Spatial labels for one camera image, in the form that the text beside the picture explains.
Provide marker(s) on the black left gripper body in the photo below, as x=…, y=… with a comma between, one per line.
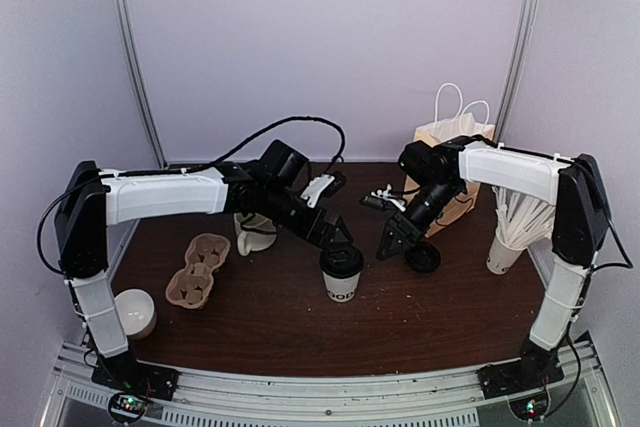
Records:
x=307, y=230

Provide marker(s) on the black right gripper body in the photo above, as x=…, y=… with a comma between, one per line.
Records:
x=417, y=228

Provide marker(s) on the white paper coffee cup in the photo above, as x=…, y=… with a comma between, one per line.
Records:
x=341, y=290

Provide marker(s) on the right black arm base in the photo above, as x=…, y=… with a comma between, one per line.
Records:
x=520, y=377

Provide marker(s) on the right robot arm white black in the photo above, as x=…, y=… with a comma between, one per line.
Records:
x=569, y=192

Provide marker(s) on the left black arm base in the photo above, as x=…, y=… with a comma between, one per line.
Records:
x=135, y=379

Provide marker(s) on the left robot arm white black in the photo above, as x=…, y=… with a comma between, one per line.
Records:
x=98, y=200

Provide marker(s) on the white ribbed ceramic mug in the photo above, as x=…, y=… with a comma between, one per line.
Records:
x=254, y=233

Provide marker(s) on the paper cup holding straws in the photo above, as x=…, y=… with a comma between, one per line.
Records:
x=501, y=257

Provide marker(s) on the bundle of white wrapped straws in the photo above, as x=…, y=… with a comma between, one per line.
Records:
x=522, y=219

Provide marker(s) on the brown cardboard cup carrier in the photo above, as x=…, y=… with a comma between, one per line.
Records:
x=190, y=287

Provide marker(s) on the white ceramic bowl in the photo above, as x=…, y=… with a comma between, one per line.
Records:
x=137, y=313

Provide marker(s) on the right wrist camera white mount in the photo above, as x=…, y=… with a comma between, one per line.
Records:
x=384, y=200

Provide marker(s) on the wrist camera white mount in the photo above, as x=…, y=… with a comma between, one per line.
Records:
x=323, y=186
x=384, y=200

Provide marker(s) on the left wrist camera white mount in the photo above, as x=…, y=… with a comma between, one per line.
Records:
x=323, y=186

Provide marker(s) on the aluminium front rail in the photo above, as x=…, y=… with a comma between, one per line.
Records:
x=452, y=397

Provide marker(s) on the right aluminium corner post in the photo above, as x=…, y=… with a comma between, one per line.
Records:
x=524, y=31

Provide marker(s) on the aluminium corner post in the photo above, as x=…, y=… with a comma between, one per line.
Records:
x=138, y=83
x=524, y=31

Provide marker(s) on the left aluminium corner post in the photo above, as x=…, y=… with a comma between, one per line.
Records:
x=138, y=83

